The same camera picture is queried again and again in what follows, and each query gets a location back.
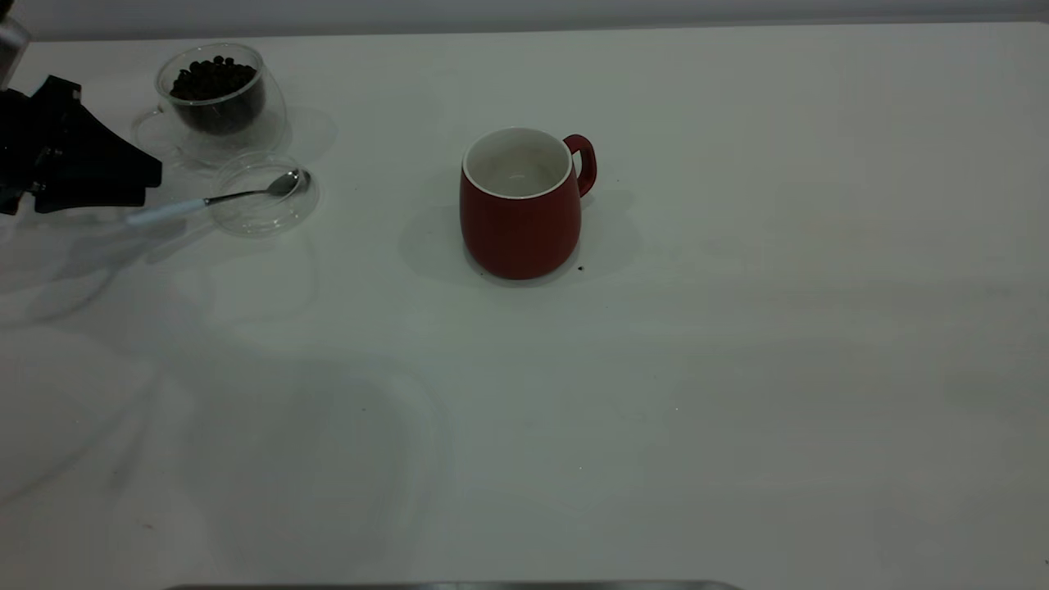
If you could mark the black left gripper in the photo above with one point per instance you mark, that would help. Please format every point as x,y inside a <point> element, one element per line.
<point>16,147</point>

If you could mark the red ceramic mug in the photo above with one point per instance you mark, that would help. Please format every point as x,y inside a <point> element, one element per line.
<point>520,238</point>

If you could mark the dark coffee beans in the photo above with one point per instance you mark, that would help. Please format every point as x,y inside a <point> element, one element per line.
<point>217,94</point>

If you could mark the clear round glass lid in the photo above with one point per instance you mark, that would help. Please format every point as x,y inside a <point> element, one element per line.
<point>262,217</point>

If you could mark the clear double-wall glass cup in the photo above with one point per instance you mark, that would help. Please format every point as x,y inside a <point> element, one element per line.
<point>266,131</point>

